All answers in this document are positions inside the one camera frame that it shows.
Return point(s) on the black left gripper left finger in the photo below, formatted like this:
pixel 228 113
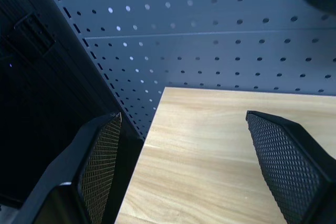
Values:
pixel 86 171

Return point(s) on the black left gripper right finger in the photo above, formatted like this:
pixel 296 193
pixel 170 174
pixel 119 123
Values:
pixel 291 163

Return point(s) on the grey perforated pegboard panel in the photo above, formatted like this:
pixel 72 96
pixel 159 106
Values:
pixel 183 37

